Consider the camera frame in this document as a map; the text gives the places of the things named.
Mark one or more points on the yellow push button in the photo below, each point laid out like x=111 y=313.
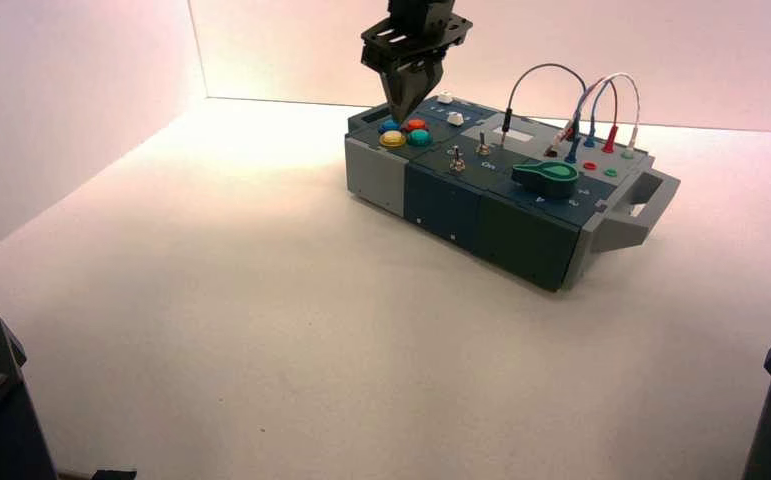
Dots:
x=392 y=139

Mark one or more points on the grey and blue control box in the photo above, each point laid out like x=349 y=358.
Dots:
x=491 y=212

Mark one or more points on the teal push button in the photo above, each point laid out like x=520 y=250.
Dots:
x=419 y=138

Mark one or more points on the orange push button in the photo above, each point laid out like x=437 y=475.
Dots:
x=418 y=124

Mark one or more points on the black bracket piece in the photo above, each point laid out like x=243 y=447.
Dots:
x=113 y=475

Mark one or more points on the white key cap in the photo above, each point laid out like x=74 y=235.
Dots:
x=444 y=98
x=455 y=119

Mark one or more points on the green rotary knob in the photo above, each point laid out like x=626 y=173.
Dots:
x=547 y=179

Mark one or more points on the metal toggle switch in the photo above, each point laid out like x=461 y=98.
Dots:
x=455 y=162
x=482 y=144

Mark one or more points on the blue push button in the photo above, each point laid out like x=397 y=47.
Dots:
x=388 y=126

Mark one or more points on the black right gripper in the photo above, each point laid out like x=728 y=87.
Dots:
x=418 y=40

